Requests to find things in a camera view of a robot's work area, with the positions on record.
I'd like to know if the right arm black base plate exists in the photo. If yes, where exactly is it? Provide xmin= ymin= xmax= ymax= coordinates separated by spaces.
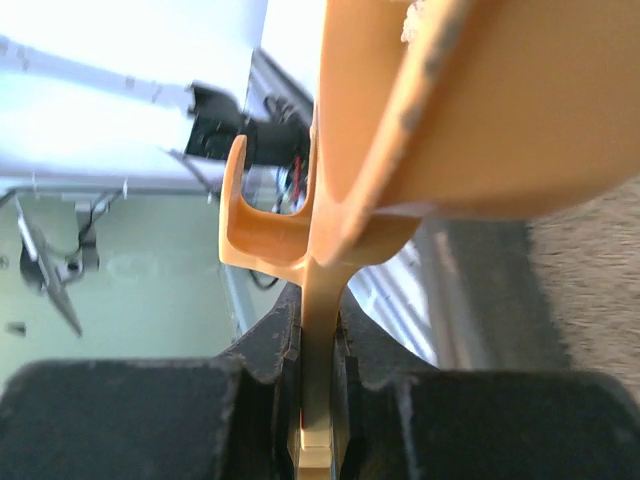
xmin=185 ymin=83 xmax=310 ymax=168

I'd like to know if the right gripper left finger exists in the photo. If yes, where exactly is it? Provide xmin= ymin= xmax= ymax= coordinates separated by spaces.
xmin=1 ymin=285 xmax=301 ymax=479

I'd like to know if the dark grey litter box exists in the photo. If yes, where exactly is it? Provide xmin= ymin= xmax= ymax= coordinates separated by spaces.
xmin=344 ymin=179 xmax=640 ymax=381

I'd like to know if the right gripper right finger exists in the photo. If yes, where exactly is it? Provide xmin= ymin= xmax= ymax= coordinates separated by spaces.
xmin=331 ymin=295 xmax=639 ymax=479

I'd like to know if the yellow litter scoop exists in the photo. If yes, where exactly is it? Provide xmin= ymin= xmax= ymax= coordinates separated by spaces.
xmin=219 ymin=1 xmax=639 ymax=479

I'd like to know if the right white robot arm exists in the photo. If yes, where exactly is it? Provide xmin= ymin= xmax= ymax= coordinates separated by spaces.
xmin=1 ymin=38 xmax=639 ymax=479

